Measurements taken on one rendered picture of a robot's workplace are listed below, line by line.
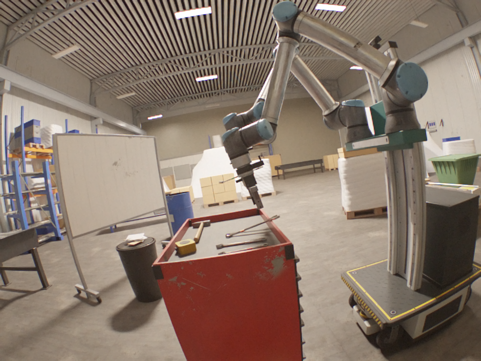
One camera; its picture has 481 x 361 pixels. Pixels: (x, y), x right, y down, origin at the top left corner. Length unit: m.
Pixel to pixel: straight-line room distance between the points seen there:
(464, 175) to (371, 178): 1.69
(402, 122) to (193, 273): 1.04
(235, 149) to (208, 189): 6.97
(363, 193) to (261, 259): 3.62
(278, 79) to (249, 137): 0.33
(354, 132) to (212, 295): 1.23
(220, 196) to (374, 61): 7.37
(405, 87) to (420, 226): 0.78
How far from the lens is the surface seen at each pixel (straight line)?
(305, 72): 1.62
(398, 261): 1.76
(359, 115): 1.55
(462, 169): 4.15
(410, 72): 1.00
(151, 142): 3.97
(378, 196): 4.33
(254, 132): 0.96
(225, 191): 7.97
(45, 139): 10.18
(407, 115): 1.15
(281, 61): 1.16
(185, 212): 4.63
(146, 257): 2.37
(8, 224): 9.31
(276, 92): 1.12
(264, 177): 8.23
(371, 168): 4.21
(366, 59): 1.02
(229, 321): 0.88
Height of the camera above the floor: 1.21
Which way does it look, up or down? 3 degrees down
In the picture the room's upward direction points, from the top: 9 degrees counter-clockwise
